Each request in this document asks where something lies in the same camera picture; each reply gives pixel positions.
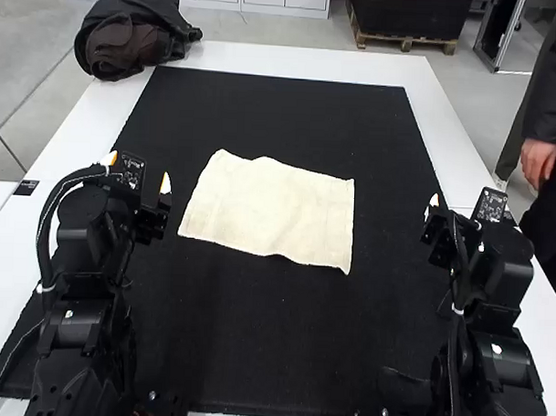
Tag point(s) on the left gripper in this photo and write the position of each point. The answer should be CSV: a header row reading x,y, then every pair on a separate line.
x,y
147,226

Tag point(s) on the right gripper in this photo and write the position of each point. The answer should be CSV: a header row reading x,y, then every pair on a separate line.
x,y
441,241

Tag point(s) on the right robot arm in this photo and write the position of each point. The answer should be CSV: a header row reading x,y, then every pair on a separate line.
x,y
499,289

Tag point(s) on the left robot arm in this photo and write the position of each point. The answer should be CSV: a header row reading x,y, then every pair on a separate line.
x,y
77,319

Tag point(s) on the pale towel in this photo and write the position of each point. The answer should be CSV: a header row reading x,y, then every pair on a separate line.
x,y
268,212

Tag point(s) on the black jacket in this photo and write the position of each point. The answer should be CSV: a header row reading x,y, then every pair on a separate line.
x,y
129,34

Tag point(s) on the person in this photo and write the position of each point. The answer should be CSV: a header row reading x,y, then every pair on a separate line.
x,y
551,90

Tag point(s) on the metal-framed cart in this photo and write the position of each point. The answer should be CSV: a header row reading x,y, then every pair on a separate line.
x,y
494,37

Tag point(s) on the wooden pallet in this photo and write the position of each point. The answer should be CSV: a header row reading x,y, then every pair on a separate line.
x,y
402,40

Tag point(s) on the black mat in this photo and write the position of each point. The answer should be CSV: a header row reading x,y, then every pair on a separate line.
x,y
264,335

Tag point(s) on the black crate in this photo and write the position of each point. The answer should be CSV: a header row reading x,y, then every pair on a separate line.
x,y
408,12

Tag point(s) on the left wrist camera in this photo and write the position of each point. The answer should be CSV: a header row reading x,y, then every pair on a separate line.
x,y
132,171

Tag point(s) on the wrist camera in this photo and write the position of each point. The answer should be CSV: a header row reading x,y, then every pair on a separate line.
x,y
132,171
490,204

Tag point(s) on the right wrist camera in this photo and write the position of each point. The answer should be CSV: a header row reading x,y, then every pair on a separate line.
x,y
490,204

